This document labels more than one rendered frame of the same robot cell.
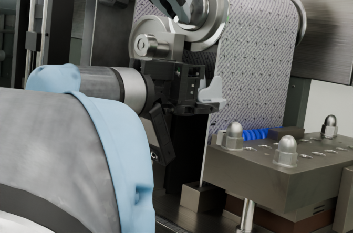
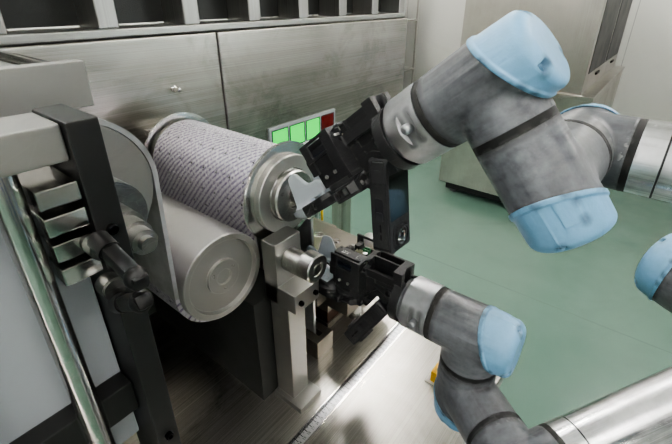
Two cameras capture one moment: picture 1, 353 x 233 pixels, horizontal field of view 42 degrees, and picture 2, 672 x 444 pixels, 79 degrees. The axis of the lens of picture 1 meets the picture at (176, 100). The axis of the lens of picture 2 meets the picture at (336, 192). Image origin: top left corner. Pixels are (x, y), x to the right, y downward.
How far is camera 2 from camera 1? 1.02 m
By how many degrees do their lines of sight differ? 92
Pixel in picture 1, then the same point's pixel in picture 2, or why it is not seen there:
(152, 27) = (221, 250)
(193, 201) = (328, 342)
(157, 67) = (399, 261)
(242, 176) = not seen: hidden behind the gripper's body
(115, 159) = not seen: outside the picture
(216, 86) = (329, 244)
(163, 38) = (286, 246)
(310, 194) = not seen: hidden behind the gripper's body
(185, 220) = (353, 352)
